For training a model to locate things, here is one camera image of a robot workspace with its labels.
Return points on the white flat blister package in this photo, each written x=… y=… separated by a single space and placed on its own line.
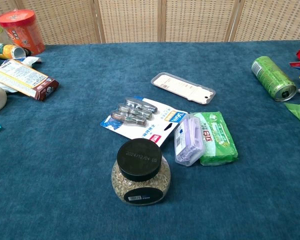
x=182 y=87

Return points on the brown and yellow snack box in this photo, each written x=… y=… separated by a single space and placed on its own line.
x=22 y=78

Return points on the purple clear plastic box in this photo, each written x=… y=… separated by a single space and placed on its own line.
x=187 y=142

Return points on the red cylindrical snack canister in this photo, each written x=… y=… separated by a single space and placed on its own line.
x=25 y=32

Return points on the green drink can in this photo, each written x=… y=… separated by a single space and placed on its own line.
x=272 y=77

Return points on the blue tablecloth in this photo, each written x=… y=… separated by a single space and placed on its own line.
x=150 y=155

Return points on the glass jar with black lid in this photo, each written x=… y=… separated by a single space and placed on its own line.
x=140 y=175

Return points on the green wet wipes pack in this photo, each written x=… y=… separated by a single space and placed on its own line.
x=218 y=140

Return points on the wicker folding screen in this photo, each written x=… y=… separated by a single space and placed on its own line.
x=150 y=20

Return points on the yellow drink bottle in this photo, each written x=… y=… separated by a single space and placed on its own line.
x=5 y=50

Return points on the white crumpled plastic wrapper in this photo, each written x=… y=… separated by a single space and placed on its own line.
x=31 y=60

